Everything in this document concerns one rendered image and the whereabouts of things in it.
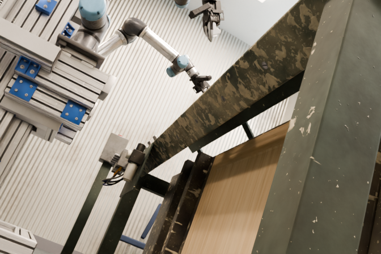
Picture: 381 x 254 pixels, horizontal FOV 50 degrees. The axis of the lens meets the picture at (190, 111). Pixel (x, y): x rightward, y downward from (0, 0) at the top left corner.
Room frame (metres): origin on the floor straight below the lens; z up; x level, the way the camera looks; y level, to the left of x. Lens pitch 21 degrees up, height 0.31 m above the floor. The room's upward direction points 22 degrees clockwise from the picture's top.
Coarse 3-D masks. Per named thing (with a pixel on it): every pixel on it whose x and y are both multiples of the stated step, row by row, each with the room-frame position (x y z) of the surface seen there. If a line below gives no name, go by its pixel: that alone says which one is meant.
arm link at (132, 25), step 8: (128, 24) 2.26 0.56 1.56; (136, 24) 2.24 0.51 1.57; (144, 24) 2.25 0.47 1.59; (128, 32) 2.31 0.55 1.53; (136, 32) 2.27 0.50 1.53; (144, 32) 2.26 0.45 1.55; (152, 32) 2.27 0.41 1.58; (152, 40) 2.28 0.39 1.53; (160, 40) 2.29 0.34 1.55; (160, 48) 2.30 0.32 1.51; (168, 48) 2.30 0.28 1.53; (168, 56) 2.32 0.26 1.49; (176, 56) 2.32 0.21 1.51; (184, 56) 2.31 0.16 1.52; (176, 64) 2.34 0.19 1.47; (184, 64) 2.31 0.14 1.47
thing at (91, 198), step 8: (104, 168) 2.51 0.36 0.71; (96, 176) 2.50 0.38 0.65; (104, 176) 2.51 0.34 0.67; (96, 184) 2.51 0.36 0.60; (96, 192) 2.51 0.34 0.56; (88, 200) 2.51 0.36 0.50; (88, 208) 2.51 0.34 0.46; (80, 216) 2.50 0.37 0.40; (88, 216) 2.51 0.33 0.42; (80, 224) 2.51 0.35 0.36; (72, 232) 2.50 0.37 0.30; (80, 232) 2.51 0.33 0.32; (72, 240) 2.51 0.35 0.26; (64, 248) 2.50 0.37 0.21; (72, 248) 2.51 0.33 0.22
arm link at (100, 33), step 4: (108, 16) 1.72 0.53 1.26; (108, 20) 1.73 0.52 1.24; (104, 24) 1.68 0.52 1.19; (108, 24) 1.74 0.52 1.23; (80, 28) 1.71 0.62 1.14; (84, 28) 1.69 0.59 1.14; (88, 28) 1.68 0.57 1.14; (100, 28) 1.69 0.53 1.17; (104, 28) 1.71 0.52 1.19; (92, 32) 1.70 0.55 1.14; (96, 32) 1.71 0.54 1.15; (100, 32) 1.72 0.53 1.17; (104, 32) 1.75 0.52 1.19; (100, 36) 1.73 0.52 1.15; (100, 40) 1.75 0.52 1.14
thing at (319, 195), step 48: (336, 0) 0.50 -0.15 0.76; (336, 48) 0.46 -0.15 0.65; (336, 96) 0.46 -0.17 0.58; (240, 144) 1.48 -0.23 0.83; (288, 144) 0.52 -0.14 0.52; (336, 144) 0.46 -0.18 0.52; (192, 192) 1.79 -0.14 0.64; (288, 192) 0.49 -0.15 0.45; (336, 192) 0.46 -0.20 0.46; (288, 240) 0.46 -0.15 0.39; (336, 240) 0.46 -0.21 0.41
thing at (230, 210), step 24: (264, 144) 1.19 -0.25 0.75; (216, 168) 1.60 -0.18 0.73; (240, 168) 1.33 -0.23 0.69; (264, 168) 1.14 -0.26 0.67; (216, 192) 1.51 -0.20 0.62; (240, 192) 1.27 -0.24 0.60; (264, 192) 1.09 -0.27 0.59; (216, 216) 1.42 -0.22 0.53; (240, 216) 1.21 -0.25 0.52; (192, 240) 1.59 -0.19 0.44; (216, 240) 1.34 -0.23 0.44; (240, 240) 1.15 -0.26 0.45
